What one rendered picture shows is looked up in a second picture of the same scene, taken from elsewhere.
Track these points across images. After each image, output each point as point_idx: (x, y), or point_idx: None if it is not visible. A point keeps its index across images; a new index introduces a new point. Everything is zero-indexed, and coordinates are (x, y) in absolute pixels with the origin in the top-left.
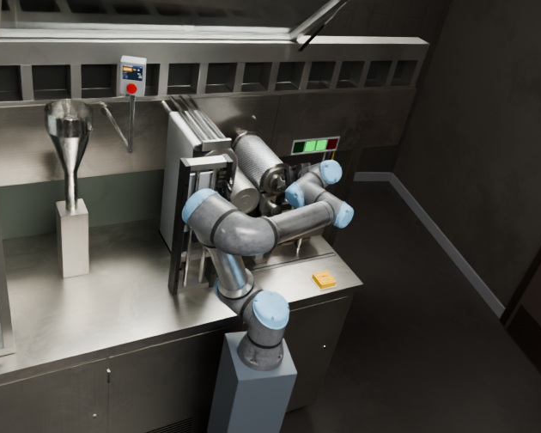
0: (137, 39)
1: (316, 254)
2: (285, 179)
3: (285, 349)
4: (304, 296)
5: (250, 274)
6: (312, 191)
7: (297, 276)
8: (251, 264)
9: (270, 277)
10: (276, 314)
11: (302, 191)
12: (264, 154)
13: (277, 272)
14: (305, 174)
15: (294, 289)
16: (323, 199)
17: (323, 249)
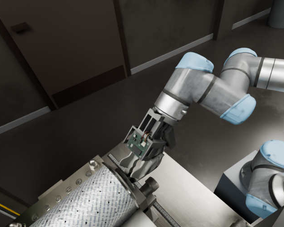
0: None
1: (116, 167)
2: (150, 156)
3: (240, 162)
4: (176, 164)
5: (278, 176)
6: (243, 81)
7: (153, 175)
8: (159, 223)
9: (169, 198)
10: None
11: (245, 93)
12: (84, 208)
13: (158, 193)
14: (216, 92)
15: (171, 174)
16: (249, 70)
17: (106, 164)
